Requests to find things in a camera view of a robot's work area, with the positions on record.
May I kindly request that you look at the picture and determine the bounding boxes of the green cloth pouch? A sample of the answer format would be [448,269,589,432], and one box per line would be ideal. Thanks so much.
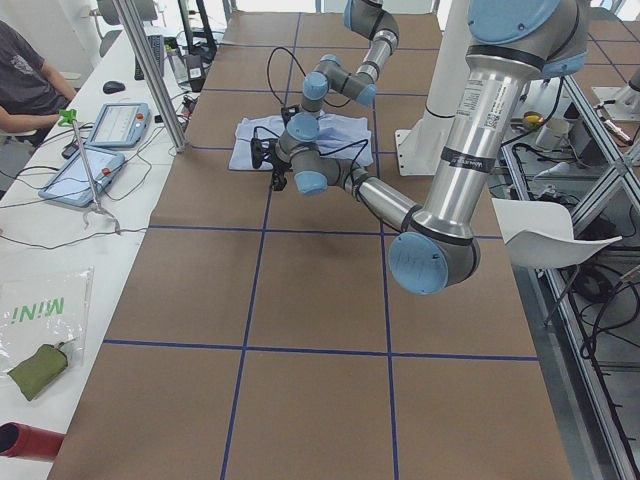
[8,343,69,401]

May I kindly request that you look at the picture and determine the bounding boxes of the clear plastic bag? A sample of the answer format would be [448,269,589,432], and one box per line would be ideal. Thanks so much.
[1,267,94,386]

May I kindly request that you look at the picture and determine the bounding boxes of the white plastic chair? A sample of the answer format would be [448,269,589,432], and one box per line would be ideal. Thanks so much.
[492,198,622,269]

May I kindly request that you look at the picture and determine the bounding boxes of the light blue striped shirt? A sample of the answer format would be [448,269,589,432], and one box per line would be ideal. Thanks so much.
[228,112,374,171]

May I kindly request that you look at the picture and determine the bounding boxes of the black keyboard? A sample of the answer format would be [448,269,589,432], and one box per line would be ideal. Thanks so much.
[133,33,165,82]

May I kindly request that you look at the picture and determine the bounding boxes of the teach pendant near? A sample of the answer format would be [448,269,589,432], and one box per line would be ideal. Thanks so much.
[38,146,125,207]

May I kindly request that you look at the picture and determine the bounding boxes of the reacher grabber tool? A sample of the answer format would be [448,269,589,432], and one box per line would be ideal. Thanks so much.
[58,109,122,235]

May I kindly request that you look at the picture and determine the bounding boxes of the black computer mouse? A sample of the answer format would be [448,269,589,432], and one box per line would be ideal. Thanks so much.
[102,80,126,95]

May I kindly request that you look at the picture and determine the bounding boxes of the red cylinder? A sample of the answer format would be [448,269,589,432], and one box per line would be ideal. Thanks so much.
[1,422,65,462]

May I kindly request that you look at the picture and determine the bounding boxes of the seated person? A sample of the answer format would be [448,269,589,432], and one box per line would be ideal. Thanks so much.
[1,22,76,146]

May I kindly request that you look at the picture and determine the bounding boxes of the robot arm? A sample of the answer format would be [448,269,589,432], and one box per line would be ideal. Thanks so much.
[251,1,589,295]
[299,1,400,116]

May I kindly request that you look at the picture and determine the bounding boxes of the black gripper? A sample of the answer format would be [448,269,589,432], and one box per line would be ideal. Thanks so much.
[270,150,291,191]

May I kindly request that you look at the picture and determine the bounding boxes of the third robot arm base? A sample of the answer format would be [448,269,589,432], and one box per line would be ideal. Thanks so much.
[591,70,639,122]

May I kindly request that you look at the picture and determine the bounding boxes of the aluminium frame post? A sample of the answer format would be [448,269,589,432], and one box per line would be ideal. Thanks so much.
[114,0,186,153]

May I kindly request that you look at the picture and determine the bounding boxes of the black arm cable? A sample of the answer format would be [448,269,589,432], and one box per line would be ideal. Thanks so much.
[266,46,361,109]
[252,127,371,191]

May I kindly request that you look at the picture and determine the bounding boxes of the teach pendant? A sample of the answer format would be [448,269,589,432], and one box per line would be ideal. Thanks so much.
[38,146,125,207]
[86,103,150,148]

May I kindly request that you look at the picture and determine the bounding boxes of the teach pendant far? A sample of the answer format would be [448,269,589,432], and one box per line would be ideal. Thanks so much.
[86,103,150,148]

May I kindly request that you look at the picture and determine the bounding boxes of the white camera post with base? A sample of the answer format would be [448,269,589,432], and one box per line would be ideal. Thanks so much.
[395,0,471,176]

